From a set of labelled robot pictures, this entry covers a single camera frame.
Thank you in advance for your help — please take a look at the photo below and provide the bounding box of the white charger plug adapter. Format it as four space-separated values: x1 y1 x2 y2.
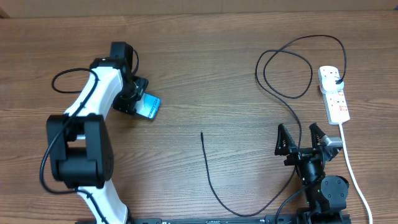
320 76 345 94

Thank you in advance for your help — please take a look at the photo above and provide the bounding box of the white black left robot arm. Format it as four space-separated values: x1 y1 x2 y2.
39 57 160 223

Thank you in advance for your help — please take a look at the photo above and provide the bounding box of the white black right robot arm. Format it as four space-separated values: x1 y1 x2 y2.
266 123 351 223

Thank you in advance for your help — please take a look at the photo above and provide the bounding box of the white power strip cord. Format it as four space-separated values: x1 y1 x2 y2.
338 123 374 224

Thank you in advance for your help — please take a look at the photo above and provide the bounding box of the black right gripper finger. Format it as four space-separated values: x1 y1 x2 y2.
309 123 326 148
274 123 297 156

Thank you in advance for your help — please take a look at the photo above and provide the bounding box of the white power strip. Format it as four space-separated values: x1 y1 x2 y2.
317 65 350 125

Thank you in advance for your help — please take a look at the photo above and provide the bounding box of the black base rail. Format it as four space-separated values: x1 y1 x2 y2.
127 215 351 224

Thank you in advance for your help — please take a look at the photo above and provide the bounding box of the blue Galaxy smartphone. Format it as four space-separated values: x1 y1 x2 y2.
134 93 161 119

